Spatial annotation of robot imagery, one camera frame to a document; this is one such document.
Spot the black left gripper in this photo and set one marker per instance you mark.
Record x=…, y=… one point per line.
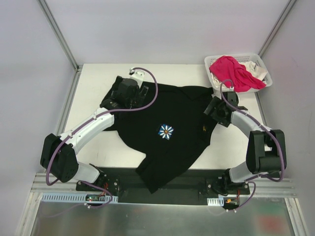
x=139, y=93

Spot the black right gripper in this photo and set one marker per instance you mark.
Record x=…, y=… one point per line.
x=211, y=108

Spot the black daisy print t-shirt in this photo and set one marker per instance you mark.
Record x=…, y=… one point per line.
x=172, y=133

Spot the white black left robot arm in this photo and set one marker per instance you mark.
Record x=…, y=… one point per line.
x=59, y=153

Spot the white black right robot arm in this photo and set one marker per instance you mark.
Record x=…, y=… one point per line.
x=266, y=154

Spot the pink t-shirt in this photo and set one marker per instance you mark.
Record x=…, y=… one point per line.
x=231, y=74

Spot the white cream t-shirt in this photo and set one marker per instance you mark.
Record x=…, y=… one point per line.
x=256, y=71

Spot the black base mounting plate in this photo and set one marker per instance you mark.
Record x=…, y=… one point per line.
x=193, y=187

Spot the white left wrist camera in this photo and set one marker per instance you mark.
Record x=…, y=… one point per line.
x=137, y=75

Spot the left table edge rail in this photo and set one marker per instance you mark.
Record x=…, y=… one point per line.
x=68, y=102

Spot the white right cable duct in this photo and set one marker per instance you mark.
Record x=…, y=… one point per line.
x=215, y=202

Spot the white cable duct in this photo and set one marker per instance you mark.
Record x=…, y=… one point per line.
x=215, y=202
x=78, y=198

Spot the front aluminium rail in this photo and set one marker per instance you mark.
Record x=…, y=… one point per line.
x=264, y=187

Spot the white left cable duct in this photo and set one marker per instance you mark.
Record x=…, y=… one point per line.
x=78, y=198

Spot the left aluminium frame post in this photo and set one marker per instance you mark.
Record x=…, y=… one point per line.
x=58, y=33

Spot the aluminium frame post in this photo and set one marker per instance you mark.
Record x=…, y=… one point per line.
x=277, y=26
x=58, y=33

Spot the right aluminium frame post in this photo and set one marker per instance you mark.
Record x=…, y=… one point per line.
x=277, y=26

